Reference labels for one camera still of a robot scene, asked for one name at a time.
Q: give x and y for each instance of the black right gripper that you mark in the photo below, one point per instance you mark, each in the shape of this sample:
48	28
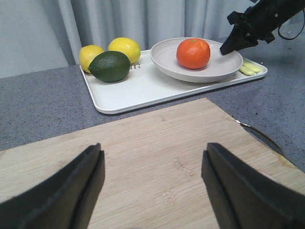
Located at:
258	22

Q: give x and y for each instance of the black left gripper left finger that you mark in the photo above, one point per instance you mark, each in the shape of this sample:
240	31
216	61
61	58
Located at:
65	200

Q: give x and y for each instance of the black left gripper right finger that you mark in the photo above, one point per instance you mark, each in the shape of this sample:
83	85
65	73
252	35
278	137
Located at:
243	198

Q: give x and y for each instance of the orange mandarin fruit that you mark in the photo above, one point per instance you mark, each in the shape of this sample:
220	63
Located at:
193	53

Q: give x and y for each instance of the beige round plate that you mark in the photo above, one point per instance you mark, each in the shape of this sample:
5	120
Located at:
219	67

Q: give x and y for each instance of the white rectangular tray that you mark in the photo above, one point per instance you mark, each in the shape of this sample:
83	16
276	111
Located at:
145	85

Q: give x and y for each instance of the pale yellow strip pieces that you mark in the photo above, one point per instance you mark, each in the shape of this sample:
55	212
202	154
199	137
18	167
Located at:
248	68

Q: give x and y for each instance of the wooden cutting board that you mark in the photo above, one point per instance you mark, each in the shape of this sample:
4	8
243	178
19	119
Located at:
152	165

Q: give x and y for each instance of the yellow lemon right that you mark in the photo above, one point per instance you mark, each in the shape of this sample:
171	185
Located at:
128	46

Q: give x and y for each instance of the yellow lemon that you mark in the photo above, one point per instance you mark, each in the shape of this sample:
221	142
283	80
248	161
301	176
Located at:
128	46
87	54

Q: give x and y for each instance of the green lime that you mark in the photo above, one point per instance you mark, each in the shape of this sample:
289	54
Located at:
110	66

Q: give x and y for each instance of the yellow lemon left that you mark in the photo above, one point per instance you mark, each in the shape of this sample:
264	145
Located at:
87	54

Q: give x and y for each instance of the grey curtain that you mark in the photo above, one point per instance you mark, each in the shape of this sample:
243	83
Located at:
37	35

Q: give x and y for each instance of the metal cutting board handle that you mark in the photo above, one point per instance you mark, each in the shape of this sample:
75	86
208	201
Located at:
263	137

